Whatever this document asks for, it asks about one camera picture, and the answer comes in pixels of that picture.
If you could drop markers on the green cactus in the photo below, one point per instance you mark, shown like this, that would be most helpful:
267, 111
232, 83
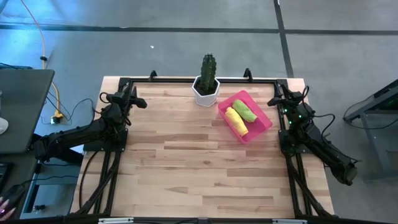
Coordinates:
207, 71

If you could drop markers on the white rounded object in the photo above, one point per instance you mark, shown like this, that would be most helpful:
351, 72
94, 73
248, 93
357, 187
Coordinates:
2, 126

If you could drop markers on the green microfiber towel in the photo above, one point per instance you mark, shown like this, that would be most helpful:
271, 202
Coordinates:
245, 110

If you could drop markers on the white hexagonal plant pot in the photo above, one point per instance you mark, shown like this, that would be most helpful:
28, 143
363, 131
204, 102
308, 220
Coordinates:
205, 100

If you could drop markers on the black metal cart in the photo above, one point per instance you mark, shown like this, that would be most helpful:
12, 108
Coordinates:
373, 104

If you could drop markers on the yellow microfiber towel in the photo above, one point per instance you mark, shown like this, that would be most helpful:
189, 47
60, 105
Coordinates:
236, 121

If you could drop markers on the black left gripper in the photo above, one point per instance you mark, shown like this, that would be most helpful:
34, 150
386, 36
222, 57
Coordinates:
121, 99

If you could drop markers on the silver metal bracket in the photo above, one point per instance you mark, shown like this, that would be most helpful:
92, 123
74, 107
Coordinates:
289, 221
115, 221

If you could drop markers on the person's hand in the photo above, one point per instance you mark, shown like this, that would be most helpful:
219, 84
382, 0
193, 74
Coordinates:
4, 210

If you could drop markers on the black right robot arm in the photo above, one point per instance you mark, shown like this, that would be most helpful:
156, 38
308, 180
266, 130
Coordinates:
326, 152

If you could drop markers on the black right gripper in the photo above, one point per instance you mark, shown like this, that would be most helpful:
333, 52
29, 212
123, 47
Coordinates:
293, 100

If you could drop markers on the grey desk top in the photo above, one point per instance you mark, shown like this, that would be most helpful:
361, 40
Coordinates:
25, 109

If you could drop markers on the yellow power plug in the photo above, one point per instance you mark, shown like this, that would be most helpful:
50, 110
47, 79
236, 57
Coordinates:
57, 118

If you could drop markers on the black aluminium table frame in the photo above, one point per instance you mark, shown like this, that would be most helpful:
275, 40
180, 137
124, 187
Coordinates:
161, 81

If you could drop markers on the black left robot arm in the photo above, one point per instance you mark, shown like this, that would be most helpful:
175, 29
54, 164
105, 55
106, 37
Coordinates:
77, 133

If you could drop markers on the black computer mouse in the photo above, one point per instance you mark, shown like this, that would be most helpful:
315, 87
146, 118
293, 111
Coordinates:
15, 193

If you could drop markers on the dark side table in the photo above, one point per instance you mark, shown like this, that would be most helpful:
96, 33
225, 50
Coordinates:
18, 168

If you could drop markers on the black desk crossbar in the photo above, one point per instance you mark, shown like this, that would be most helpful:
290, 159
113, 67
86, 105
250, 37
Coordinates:
74, 158

